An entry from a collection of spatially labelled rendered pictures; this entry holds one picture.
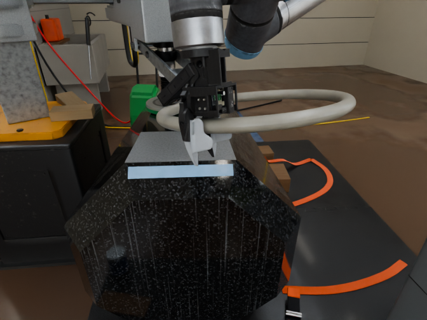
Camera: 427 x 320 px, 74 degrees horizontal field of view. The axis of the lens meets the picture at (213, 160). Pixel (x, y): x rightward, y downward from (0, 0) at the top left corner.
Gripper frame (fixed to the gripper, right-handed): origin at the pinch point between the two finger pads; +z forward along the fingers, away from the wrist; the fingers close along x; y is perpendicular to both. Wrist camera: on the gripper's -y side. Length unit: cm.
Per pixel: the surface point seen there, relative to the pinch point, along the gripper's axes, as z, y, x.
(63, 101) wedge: -5, -130, 46
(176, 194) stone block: 19.5, -22.4, 14.3
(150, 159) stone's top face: 9.5, -33.0, 15.9
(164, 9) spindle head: -38, -45, 46
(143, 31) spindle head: -31, -51, 40
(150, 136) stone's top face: 6, -45, 29
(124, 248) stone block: 39, -40, 5
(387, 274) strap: 98, 35, 108
